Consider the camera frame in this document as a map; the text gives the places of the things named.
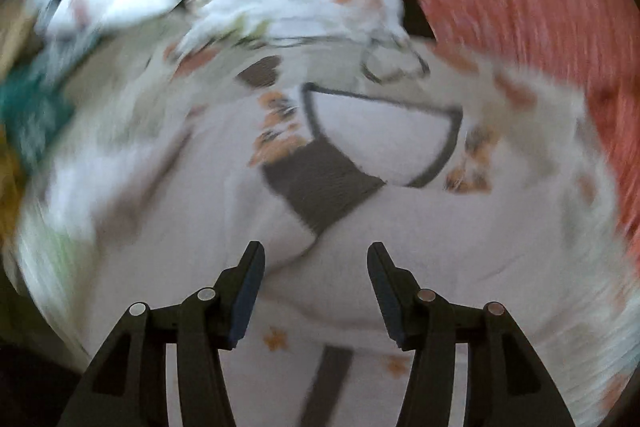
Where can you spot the mustard yellow cloth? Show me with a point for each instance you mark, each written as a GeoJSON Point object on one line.
{"type": "Point", "coordinates": [7, 177]}

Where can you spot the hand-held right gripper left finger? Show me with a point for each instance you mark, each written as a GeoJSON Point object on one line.
{"type": "Point", "coordinates": [247, 302]}

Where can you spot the teal box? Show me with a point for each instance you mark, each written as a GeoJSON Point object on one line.
{"type": "Point", "coordinates": [30, 107]}

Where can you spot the white grey-trimmed small garment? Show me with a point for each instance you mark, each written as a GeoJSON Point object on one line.
{"type": "Point", "coordinates": [200, 187]}

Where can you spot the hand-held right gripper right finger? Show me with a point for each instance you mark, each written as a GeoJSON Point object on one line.
{"type": "Point", "coordinates": [387, 302]}

